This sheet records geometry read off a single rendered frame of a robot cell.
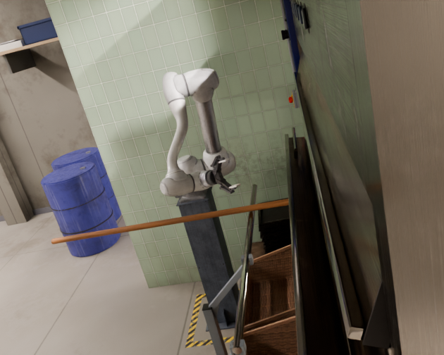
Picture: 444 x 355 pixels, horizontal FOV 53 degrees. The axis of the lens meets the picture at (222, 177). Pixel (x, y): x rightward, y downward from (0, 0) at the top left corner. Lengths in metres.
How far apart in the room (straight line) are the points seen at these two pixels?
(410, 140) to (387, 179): 0.04
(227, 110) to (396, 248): 2.86
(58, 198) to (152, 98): 1.89
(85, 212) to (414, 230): 4.51
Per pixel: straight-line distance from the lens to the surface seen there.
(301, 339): 1.02
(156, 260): 3.88
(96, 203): 4.85
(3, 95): 6.49
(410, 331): 0.48
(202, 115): 2.67
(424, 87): 0.38
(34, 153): 6.55
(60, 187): 4.75
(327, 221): 0.79
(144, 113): 3.36
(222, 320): 3.39
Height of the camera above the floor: 2.11
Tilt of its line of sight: 21 degrees down
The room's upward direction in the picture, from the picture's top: 15 degrees counter-clockwise
